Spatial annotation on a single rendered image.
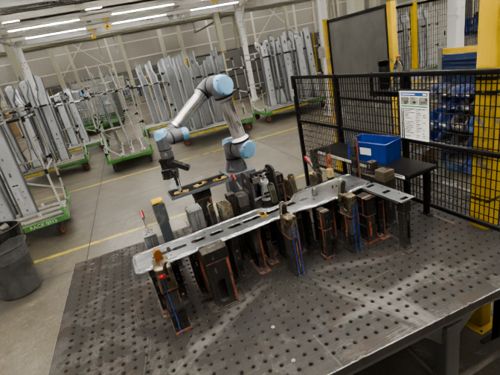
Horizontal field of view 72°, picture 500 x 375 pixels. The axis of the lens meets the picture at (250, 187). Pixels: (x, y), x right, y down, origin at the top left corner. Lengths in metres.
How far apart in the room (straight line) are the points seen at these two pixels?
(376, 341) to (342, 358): 0.15
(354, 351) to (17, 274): 3.41
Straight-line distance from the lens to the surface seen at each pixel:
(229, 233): 1.79
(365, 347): 1.54
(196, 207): 1.90
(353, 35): 4.35
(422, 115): 2.23
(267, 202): 2.12
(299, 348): 1.55
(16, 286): 4.25
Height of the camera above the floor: 1.84
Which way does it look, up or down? 21 degrees down
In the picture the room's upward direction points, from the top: 12 degrees counter-clockwise
